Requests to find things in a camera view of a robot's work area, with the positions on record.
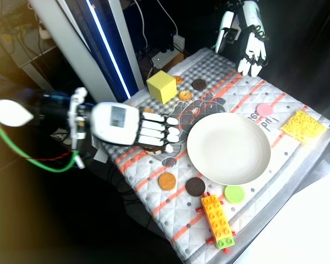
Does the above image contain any chocolate toy cake with strawberry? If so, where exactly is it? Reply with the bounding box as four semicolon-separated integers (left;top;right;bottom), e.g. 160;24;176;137
143;146;166;156

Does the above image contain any white round plate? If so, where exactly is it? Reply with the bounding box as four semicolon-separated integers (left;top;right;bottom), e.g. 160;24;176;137
186;112;272;185

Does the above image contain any yellow foam block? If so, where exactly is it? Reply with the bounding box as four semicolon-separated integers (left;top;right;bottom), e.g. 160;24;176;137
146;70;178;105

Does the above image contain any round tan biscuit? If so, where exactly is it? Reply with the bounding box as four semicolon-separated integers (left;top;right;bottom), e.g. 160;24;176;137
157;172;177;191

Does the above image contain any white flat box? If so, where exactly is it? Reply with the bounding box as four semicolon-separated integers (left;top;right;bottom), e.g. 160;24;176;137
151;51;182;69

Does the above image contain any grey quilt with bear print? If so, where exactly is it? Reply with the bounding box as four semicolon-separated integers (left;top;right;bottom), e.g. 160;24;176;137
101;47;330;262

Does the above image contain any white column with blue strip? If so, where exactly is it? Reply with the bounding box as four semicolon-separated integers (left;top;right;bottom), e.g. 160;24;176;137
28;0;145;103

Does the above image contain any dark chocolate sandwich cookie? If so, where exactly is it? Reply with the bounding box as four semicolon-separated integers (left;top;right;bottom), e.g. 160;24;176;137
185;177;206;197
191;79;207;91

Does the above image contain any white power adapter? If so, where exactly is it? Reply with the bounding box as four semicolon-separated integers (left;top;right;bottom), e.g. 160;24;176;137
172;34;185;52

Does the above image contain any green round disc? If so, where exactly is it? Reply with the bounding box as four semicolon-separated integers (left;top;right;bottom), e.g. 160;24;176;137
224;185;245;204

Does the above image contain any orange and green brick toy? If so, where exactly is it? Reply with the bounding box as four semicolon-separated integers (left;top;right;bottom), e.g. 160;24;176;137
195;192;237;254

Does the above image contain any pink round disc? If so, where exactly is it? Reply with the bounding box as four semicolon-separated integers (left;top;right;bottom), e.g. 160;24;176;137
256;103;273;118

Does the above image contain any red twisted cable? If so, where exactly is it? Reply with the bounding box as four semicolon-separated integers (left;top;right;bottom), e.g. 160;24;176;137
30;152;75;163

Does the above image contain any green cable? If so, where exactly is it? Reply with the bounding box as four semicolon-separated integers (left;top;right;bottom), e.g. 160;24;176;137
0;101;78;173

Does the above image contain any white cable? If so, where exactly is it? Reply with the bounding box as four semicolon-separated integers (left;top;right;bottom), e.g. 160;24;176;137
156;0;180;36
133;0;150;52

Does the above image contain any grey desk with cables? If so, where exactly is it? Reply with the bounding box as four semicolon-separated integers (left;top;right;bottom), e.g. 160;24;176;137
0;0;58;90

